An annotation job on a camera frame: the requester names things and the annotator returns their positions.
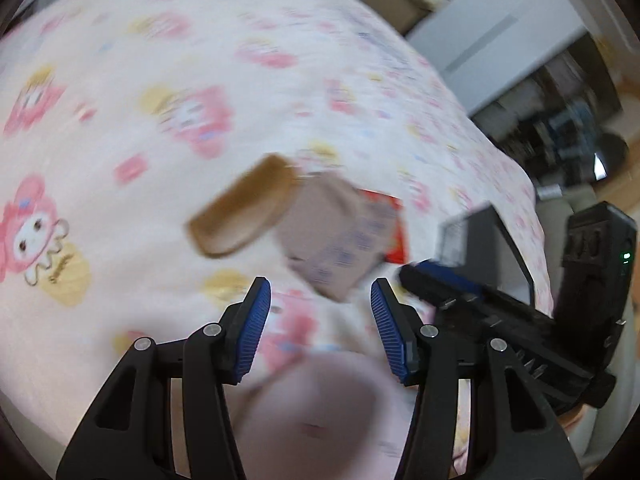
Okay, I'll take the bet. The pink bowl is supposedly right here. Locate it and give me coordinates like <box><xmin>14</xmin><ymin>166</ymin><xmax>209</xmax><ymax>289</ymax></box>
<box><xmin>232</xmin><ymin>352</ymin><xmax>383</xmax><ymax>480</ymax></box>

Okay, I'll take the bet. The white cabinet door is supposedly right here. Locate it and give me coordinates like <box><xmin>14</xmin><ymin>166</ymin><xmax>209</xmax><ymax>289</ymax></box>
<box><xmin>404</xmin><ymin>0</ymin><xmax>593</xmax><ymax>117</ymax></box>

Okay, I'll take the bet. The brown cardboard box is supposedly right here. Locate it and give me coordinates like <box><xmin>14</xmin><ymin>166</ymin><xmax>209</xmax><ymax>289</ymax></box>
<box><xmin>274</xmin><ymin>172</ymin><xmax>398</xmax><ymax>303</ymax></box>

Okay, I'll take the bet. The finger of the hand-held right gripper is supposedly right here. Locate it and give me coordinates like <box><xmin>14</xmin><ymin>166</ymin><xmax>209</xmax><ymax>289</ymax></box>
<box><xmin>399</xmin><ymin>259</ymin><xmax>556</xmax><ymax>346</ymax></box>

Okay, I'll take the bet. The black container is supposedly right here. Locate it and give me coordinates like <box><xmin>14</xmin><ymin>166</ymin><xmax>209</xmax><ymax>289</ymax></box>
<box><xmin>436</xmin><ymin>201</ymin><xmax>535</xmax><ymax>320</ymax></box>

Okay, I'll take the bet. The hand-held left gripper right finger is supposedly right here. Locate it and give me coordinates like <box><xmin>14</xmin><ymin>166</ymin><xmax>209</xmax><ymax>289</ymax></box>
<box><xmin>370</xmin><ymin>277</ymin><xmax>583</xmax><ymax>480</ymax></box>

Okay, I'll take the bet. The brown oval tray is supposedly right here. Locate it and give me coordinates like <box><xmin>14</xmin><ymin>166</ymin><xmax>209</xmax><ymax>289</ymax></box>
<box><xmin>186</xmin><ymin>154</ymin><xmax>302</xmax><ymax>259</ymax></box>

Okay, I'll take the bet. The red envelope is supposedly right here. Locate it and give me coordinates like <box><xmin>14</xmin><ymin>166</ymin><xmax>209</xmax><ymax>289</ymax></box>
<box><xmin>357</xmin><ymin>189</ymin><xmax>407</xmax><ymax>265</ymax></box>

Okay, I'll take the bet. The pink cartoon printed blanket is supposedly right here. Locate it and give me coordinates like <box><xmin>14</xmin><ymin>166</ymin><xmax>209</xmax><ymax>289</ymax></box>
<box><xmin>0</xmin><ymin>0</ymin><xmax>556</xmax><ymax>480</ymax></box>

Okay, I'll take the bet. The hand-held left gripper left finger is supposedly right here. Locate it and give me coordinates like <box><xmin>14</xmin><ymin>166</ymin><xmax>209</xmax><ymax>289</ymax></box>
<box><xmin>55</xmin><ymin>276</ymin><xmax>272</xmax><ymax>480</ymax></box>

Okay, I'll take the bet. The dark cluttered shelf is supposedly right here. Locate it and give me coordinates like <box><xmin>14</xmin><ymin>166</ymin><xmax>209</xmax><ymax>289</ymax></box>
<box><xmin>472</xmin><ymin>35</ymin><xmax>632</xmax><ymax>188</ymax></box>

